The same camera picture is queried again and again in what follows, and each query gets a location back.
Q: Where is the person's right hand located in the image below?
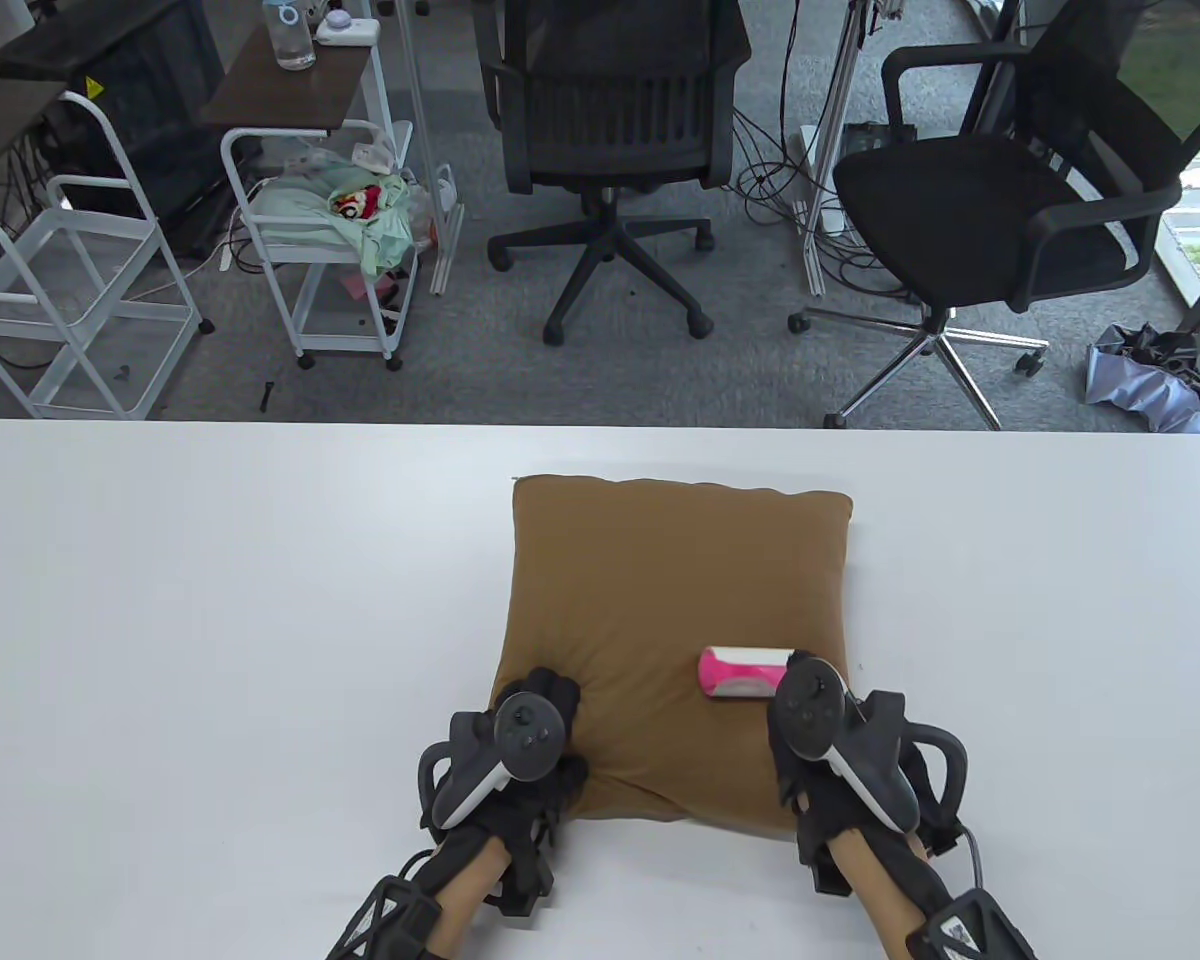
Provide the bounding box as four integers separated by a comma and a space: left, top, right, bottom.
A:
765, 650, 961, 896

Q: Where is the person's left hand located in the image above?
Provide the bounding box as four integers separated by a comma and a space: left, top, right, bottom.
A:
420, 665, 591, 916

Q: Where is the pink lint roller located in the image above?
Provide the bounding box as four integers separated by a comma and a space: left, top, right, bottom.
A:
698, 645, 796, 703

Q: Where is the brown pillow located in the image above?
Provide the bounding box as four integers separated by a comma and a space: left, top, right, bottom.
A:
490, 475, 854, 836

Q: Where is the person's right forearm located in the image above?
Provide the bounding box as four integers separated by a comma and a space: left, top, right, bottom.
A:
825, 830, 946, 960

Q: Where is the grey left hand controller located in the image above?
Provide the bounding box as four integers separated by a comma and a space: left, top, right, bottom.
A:
418, 692, 569, 831

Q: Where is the grey hand controller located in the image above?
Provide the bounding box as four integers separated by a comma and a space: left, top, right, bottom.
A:
418, 692, 569, 831
768, 655, 969, 851

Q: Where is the grey right hand controller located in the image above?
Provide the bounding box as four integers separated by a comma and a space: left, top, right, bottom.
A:
768, 655, 969, 851

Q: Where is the green cloth pile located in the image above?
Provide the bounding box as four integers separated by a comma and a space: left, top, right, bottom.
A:
255, 150, 431, 276

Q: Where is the white cart with clothes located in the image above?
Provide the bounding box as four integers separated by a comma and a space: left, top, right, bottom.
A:
220, 120, 421, 371

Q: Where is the crumpled blue grey cloth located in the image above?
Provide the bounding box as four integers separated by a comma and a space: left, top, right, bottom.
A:
1085, 320, 1200, 436

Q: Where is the black office chair black base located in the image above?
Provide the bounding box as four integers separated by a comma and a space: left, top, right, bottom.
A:
472, 0, 753, 346

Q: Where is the black mesh chair chrome base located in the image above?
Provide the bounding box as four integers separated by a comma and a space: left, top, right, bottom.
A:
788, 0, 1200, 431

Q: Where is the brown top side table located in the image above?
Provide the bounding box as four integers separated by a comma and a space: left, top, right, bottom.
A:
200, 20, 396, 136

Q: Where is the empty white cart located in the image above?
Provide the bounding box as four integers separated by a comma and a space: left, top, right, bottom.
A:
0, 92, 213, 421

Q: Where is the white device purple knob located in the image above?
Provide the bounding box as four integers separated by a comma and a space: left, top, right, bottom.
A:
317, 8, 381, 46

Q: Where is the clear water bottle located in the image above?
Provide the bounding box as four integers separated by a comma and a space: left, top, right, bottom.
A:
263, 0, 318, 71

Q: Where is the black cabinet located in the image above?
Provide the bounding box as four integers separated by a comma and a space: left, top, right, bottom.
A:
0, 0, 261, 256

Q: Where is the dark wooden desk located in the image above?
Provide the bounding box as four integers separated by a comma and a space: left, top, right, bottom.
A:
0, 78, 69, 191

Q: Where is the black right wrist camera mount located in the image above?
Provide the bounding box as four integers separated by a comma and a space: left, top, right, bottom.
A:
905, 885, 1036, 960

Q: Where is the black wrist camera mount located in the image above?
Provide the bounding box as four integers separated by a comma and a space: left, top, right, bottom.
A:
325, 875, 441, 960
905, 885, 1036, 960

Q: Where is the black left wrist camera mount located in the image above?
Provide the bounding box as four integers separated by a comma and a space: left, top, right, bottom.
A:
325, 875, 441, 960

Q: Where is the clear white stand post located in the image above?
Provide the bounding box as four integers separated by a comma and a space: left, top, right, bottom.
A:
375, 0, 466, 296

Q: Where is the black floor cable bundle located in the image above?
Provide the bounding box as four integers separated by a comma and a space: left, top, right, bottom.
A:
730, 0, 921, 296

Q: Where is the aluminium frame post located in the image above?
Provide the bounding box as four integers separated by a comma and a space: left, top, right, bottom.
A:
795, 0, 906, 298

